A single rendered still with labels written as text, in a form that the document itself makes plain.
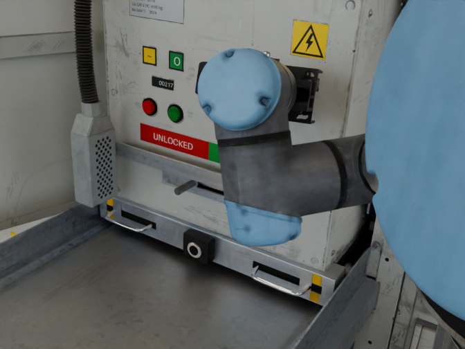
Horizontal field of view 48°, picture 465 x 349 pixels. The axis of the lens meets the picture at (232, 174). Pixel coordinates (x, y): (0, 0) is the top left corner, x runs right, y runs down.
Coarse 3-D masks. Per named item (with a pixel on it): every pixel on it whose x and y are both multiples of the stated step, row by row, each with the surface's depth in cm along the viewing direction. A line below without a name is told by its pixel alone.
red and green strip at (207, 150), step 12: (144, 132) 102; (156, 132) 100; (168, 132) 98; (156, 144) 101; (168, 144) 99; (180, 144) 98; (192, 144) 96; (204, 144) 95; (216, 144) 93; (204, 156) 96; (216, 156) 94
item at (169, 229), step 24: (144, 216) 108; (168, 216) 105; (168, 240) 106; (216, 240) 99; (240, 264) 98; (264, 264) 95; (288, 264) 92; (336, 264) 93; (288, 288) 94; (312, 288) 91; (336, 288) 90
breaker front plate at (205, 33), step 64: (128, 0) 93; (192, 0) 86; (256, 0) 80; (320, 0) 75; (128, 64) 98; (192, 64) 91; (320, 64) 78; (128, 128) 104; (192, 128) 95; (320, 128) 82; (128, 192) 110; (192, 192) 100; (320, 256) 89
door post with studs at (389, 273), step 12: (372, 240) 100; (384, 240) 98; (372, 252) 101; (384, 252) 99; (372, 264) 102; (384, 264) 100; (396, 264) 99; (384, 276) 101; (396, 276) 100; (384, 288) 102; (396, 288) 100; (384, 300) 103; (384, 312) 104; (372, 324) 106; (384, 324) 104; (372, 336) 107; (384, 336) 105; (372, 348) 108; (384, 348) 106
